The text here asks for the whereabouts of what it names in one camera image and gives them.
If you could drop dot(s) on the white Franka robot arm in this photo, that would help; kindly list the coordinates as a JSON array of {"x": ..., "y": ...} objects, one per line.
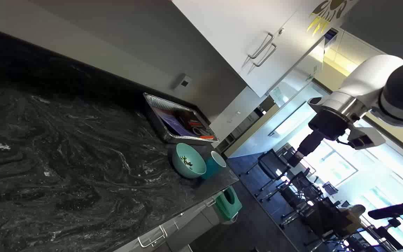
[{"x": 370, "y": 77}]

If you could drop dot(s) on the purple packet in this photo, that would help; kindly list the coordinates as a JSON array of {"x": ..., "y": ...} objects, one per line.
[{"x": 174, "y": 122}]

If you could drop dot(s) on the white upper cabinet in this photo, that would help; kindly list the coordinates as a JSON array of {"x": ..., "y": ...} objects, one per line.
[{"x": 225, "y": 23}]

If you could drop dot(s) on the seated person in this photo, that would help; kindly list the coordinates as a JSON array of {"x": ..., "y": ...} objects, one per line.
[{"x": 339, "y": 219}]

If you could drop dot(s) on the white wall switch plate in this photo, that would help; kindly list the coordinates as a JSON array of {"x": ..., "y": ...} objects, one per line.
[{"x": 183, "y": 83}]

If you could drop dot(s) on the green waste bin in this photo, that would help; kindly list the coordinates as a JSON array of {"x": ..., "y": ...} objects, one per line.
[{"x": 227, "y": 208}]

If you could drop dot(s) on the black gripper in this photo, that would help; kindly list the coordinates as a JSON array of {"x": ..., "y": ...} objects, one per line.
[{"x": 329, "y": 122}]

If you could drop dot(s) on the teal plastic cup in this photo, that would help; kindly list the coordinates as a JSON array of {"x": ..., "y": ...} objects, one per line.
[{"x": 213, "y": 168}]

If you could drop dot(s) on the teal bowl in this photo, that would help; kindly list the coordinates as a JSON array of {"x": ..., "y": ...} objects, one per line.
[{"x": 185, "y": 161}]

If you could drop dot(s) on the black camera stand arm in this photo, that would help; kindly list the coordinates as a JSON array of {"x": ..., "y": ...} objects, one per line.
[{"x": 392, "y": 210}]

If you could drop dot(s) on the yellow black door sticker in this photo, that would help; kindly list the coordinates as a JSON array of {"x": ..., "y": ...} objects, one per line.
[{"x": 325, "y": 19}]

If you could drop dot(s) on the dark orange packet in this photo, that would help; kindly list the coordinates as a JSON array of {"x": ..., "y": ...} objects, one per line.
[{"x": 199, "y": 126}]

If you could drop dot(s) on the black office chair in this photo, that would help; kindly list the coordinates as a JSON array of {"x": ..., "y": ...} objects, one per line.
[
  {"x": 301, "y": 196},
  {"x": 272, "y": 164}
]

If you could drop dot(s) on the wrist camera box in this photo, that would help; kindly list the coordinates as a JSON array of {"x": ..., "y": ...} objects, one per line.
[{"x": 367, "y": 139}]

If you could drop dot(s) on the white lower cabinet fronts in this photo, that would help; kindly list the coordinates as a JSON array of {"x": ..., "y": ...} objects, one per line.
[{"x": 188, "y": 229}]

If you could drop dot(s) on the blue wall sign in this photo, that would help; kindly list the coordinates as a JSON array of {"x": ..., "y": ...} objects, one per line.
[{"x": 331, "y": 35}]

